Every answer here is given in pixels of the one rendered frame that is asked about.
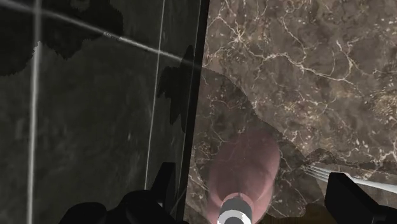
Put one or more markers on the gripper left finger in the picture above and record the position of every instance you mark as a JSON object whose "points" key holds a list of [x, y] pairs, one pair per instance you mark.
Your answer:
{"points": [[139, 208]]}

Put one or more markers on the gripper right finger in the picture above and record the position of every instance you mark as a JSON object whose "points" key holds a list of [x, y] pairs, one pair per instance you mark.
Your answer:
{"points": [[350, 201]]}

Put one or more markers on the silver fork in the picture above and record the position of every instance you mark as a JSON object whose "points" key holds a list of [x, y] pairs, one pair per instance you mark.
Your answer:
{"points": [[356, 181]]}

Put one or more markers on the pink glass bottle grey cap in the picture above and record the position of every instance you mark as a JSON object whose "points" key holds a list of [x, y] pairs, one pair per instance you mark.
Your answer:
{"points": [[245, 167]]}

